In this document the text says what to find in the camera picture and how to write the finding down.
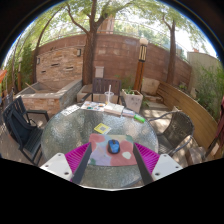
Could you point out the colourful illustrated pamphlet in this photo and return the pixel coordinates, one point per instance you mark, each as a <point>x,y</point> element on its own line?
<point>92,106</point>

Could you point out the clear plastic cup with straw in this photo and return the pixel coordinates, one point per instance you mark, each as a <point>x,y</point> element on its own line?
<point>109,97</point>

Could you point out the floral print mouse pad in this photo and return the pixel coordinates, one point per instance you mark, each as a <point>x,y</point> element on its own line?
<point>100,150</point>

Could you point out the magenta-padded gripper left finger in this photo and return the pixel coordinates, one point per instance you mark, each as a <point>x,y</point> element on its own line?
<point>55,164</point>

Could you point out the black wall lantern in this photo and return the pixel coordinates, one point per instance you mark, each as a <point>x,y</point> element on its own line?
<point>38,61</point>
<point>78,52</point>

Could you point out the square stone planter box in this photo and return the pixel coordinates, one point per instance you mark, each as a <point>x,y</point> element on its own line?
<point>133,100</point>

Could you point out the brown wicker chair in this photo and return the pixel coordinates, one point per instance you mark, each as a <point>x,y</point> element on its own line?
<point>180,128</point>

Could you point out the black slatted patio chair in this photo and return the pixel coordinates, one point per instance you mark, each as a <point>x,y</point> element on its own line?
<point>31,141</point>

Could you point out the blue and black computer mouse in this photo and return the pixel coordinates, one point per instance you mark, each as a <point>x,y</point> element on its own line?
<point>113,146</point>

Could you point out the white patterned leaflet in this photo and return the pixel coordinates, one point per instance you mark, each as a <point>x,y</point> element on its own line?
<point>70,110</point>

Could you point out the slim straight tree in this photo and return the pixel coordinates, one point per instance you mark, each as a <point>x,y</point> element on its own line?
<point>172,56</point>

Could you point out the thick forked tree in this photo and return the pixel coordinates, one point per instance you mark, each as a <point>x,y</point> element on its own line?
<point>88,56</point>

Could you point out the open white book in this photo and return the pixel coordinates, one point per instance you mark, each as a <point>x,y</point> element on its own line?
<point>113,109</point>

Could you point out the yellow square card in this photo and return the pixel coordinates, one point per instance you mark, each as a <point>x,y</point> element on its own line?
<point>102,128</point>

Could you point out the raised stone garden bed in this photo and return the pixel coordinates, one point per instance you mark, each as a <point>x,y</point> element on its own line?
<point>46,100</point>

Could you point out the tan stone slab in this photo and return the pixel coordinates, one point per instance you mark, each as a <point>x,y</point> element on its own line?
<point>150,86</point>

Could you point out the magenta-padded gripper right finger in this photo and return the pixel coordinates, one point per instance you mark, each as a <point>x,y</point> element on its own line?
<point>165,165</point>

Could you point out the curved wooden bench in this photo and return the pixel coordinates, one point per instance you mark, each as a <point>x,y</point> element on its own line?
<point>193,113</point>

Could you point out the wooden garden lamp post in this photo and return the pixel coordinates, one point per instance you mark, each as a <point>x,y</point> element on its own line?
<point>140,70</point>

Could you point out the green marker pen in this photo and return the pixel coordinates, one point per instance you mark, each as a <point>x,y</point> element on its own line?
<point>139,118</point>

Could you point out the small thin booklet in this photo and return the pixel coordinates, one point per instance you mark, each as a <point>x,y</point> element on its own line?
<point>128,113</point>

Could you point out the grey wall utility box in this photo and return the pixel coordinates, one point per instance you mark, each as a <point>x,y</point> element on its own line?
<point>99,71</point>

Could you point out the black backpack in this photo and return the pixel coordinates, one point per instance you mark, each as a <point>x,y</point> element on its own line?
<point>21,131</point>

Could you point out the slender leaning tree trunk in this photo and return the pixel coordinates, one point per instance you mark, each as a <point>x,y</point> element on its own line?
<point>34,63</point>

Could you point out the dark wooden slatted chair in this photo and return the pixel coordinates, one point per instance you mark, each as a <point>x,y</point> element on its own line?
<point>100,86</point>

